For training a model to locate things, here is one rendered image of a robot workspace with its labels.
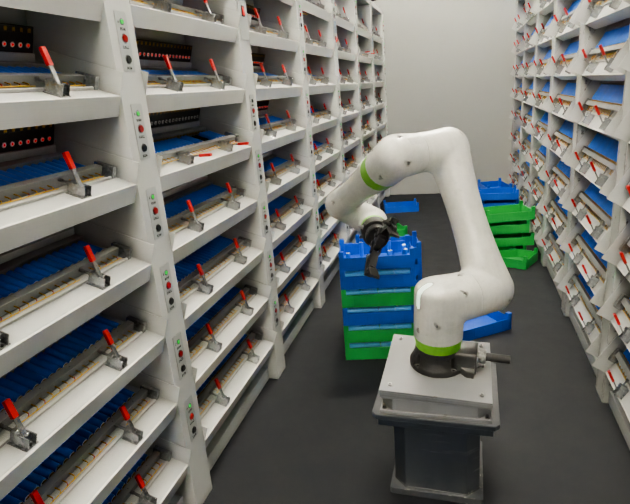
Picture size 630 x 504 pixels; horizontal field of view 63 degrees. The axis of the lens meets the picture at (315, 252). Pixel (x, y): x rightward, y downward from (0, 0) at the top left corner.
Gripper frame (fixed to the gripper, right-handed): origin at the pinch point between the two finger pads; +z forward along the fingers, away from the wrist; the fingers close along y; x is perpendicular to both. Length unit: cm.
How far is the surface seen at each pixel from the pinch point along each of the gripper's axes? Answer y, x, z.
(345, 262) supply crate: -23, 1, -51
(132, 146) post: 9, -69, 25
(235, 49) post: 35, -65, -43
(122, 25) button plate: 32, -80, 20
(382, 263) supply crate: -17, 14, -50
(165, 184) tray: 0, -62, 13
